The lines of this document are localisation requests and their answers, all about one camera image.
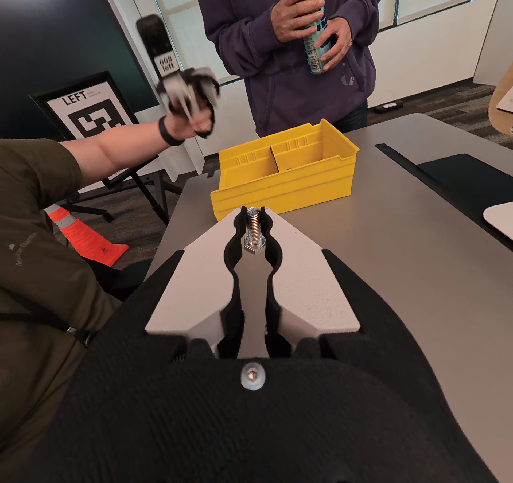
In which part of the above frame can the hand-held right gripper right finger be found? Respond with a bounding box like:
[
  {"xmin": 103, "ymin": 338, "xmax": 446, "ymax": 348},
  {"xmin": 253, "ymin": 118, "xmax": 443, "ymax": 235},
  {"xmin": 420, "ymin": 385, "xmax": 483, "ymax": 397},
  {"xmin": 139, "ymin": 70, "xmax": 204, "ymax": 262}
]
[{"xmin": 256, "ymin": 206, "xmax": 361, "ymax": 357}]

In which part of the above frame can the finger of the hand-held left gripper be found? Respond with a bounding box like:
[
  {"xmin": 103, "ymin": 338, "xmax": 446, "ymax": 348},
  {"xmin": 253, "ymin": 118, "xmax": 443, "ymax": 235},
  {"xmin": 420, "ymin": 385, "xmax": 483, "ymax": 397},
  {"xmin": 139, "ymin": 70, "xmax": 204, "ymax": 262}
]
[{"xmin": 192, "ymin": 67, "xmax": 222, "ymax": 109}]

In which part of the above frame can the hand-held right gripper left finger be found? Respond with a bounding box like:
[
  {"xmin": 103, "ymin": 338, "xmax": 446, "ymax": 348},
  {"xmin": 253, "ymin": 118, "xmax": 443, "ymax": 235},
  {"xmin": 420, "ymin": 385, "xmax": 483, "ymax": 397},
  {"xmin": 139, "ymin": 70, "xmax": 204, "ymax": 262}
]
[{"xmin": 145, "ymin": 206, "xmax": 246, "ymax": 359}]

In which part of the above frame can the steel hex bolt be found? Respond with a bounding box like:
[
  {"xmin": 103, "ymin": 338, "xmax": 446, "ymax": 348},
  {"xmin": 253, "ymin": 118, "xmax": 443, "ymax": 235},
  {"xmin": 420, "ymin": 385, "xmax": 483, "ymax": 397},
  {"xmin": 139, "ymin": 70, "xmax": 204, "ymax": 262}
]
[{"xmin": 243, "ymin": 207, "xmax": 266, "ymax": 255}]

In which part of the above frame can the yellow plastic bin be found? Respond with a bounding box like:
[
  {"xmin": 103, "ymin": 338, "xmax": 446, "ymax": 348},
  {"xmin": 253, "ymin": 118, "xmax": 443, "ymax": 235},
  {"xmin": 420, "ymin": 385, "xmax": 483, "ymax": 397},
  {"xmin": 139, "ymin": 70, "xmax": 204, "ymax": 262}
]
[{"xmin": 210, "ymin": 119, "xmax": 360, "ymax": 222}]

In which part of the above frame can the person's left forearm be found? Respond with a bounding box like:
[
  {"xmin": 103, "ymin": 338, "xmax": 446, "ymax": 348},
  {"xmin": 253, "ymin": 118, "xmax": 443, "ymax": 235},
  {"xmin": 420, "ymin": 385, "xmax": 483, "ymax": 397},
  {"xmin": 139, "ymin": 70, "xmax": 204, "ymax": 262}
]
[{"xmin": 59, "ymin": 119, "xmax": 173, "ymax": 190}]

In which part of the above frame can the person's left hand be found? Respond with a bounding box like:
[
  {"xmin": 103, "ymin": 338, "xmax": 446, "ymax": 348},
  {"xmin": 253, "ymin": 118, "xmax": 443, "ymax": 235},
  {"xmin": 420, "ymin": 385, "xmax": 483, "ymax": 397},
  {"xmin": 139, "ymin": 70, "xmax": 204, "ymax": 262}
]
[{"xmin": 164, "ymin": 106, "xmax": 215, "ymax": 141}]

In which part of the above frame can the large glass window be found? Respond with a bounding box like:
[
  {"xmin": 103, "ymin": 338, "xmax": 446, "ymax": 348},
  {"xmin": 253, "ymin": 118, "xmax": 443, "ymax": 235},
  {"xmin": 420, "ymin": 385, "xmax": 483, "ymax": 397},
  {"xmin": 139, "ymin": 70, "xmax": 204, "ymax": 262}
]
[{"xmin": 143, "ymin": 0, "xmax": 482, "ymax": 88}]

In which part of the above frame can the black framed marker sign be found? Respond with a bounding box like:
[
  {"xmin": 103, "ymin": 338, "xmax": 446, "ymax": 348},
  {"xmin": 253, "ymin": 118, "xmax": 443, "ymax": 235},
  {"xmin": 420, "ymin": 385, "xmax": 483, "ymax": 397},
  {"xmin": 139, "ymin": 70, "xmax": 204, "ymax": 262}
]
[{"xmin": 29, "ymin": 70, "xmax": 140, "ymax": 190}]

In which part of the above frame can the black sign easel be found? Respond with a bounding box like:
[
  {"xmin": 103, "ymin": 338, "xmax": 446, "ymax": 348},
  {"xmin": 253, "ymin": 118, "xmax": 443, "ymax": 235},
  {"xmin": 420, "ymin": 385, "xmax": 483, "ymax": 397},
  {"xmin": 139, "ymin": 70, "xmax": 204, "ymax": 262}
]
[{"xmin": 60, "ymin": 156, "xmax": 183, "ymax": 228}]

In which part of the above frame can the teal drink can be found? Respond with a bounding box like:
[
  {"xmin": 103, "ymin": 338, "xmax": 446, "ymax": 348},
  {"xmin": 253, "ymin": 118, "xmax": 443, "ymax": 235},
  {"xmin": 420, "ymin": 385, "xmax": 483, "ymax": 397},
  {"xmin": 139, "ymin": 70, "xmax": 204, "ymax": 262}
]
[{"xmin": 298, "ymin": 0, "xmax": 335, "ymax": 76}]

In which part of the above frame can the orange traffic cone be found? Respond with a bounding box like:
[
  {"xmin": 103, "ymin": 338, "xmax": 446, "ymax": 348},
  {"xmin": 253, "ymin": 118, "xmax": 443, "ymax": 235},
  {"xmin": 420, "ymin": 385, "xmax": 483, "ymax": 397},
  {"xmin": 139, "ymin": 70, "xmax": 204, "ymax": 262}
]
[{"xmin": 44, "ymin": 204, "xmax": 130, "ymax": 268}]

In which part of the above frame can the person's olive shirt torso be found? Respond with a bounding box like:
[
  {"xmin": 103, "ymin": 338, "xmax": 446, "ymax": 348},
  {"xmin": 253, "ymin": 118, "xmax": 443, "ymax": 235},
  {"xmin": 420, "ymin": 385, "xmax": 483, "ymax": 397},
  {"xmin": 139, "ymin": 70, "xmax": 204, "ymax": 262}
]
[{"xmin": 0, "ymin": 138, "xmax": 126, "ymax": 483}]

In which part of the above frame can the white stand base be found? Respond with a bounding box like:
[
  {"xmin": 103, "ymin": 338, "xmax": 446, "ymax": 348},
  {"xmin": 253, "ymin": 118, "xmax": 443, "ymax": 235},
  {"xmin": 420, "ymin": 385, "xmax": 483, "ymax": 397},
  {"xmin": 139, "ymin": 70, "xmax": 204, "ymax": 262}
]
[{"xmin": 483, "ymin": 202, "xmax": 513, "ymax": 242}]

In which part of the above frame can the instruction sheet on wooden board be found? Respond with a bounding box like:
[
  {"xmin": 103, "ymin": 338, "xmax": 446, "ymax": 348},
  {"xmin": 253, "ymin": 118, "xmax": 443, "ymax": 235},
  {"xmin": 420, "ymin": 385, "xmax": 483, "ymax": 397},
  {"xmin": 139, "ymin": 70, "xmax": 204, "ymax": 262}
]
[{"xmin": 488, "ymin": 64, "xmax": 513, "ymax": 136}]

